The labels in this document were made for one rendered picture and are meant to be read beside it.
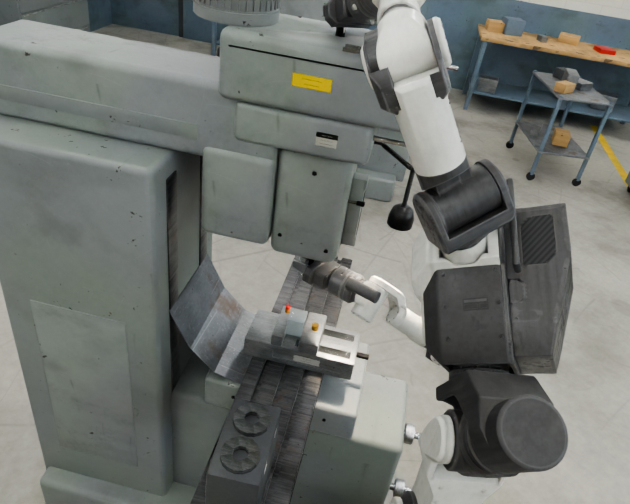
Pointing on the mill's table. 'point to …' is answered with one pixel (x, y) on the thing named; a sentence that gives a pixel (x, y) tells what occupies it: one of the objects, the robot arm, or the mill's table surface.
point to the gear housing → (303, 133)
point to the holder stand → (243, 454)
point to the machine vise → (338, 363)
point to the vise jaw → (310, 340)
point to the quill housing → (310, 205)
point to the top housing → (300, 71)
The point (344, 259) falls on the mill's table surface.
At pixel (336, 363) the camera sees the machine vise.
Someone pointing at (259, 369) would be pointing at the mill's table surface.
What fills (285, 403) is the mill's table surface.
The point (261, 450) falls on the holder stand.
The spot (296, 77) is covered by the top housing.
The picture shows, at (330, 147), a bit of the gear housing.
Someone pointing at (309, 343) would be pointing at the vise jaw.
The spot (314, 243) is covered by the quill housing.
